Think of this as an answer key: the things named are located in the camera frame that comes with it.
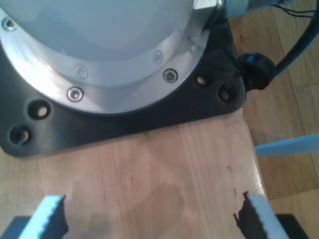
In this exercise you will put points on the teal white-edged table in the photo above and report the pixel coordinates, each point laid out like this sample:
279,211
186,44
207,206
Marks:
286,147

